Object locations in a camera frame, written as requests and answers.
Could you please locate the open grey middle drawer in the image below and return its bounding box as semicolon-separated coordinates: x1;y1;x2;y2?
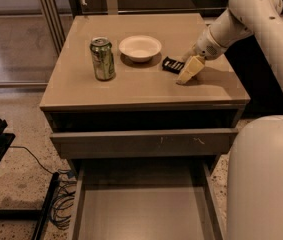
67;158;226;240

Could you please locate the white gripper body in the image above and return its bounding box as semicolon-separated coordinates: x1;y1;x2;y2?
194;27;227;60

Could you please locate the white bowl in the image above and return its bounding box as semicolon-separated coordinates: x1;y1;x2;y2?
119;35;162;63

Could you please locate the grey top drawer front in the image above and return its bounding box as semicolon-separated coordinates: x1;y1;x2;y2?
51;128;238;159

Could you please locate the metal railing frame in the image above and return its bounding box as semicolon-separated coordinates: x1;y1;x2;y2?
34;0;283;55

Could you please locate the green soda can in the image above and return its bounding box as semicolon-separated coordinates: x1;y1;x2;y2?
90;37;115;81

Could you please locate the black cable bundle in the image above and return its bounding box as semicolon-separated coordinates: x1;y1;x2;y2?
8;145;78;231

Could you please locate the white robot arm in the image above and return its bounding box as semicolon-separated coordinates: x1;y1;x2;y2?
177;0;283;240

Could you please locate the grey drawer cabinet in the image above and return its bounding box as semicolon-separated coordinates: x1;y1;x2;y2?
39;13;251;240

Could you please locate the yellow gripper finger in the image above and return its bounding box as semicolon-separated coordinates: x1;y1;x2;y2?
176;55;205;85
182;45;197;62

